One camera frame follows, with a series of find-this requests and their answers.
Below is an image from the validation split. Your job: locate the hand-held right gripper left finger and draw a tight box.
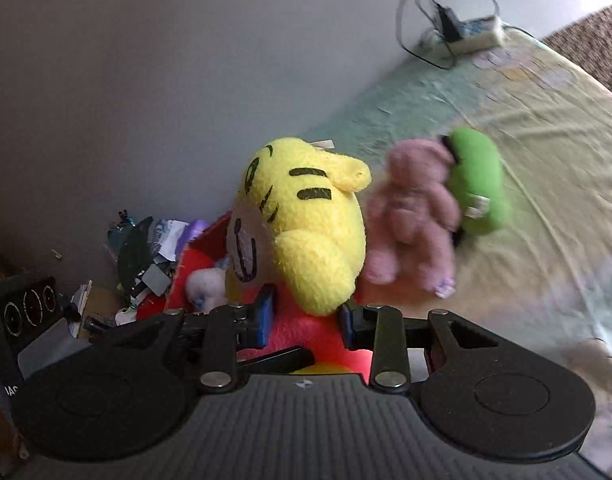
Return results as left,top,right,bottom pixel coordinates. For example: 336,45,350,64
86,284,277,395

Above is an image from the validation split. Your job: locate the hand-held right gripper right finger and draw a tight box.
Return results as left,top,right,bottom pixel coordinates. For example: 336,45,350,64
337,300,502,395

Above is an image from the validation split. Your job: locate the red cardboard box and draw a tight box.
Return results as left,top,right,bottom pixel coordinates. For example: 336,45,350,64
136,210,237,323

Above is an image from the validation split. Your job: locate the yellow tiger plush toy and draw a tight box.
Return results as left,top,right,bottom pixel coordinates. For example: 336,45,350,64
225,136,373,317

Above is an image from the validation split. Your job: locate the pink teddy bear plush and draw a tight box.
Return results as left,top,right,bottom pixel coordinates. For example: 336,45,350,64
361,139,462,298

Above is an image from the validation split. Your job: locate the green plush toy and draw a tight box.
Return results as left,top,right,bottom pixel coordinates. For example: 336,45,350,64
438,127,512,237

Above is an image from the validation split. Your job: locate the brown cardboard box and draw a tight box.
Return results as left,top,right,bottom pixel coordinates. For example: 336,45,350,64
68,285,131,336

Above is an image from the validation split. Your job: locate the purple tissue pack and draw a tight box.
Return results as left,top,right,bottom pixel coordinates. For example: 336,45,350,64
178,219,209,248

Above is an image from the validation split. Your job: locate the grey square card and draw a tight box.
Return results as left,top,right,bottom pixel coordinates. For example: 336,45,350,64
142,265,171,296

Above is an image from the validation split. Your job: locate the dark green cap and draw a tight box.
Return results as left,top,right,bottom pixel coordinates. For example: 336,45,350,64
116,216,157,296

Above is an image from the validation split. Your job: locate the blue bottle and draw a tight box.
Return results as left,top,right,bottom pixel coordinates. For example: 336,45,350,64
108,209,136,241

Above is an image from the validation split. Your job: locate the white and blue packet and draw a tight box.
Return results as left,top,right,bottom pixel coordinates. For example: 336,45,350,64
150,219,189,261

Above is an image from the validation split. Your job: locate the black charger plug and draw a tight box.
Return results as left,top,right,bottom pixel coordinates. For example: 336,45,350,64
436,5,467,43

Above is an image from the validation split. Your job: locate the brown woven mat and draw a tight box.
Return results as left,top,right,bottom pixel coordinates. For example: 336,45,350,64
541,0,612,106

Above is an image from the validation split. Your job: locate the white power strip with cables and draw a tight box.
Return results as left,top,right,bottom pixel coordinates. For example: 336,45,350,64
396,0,502,71

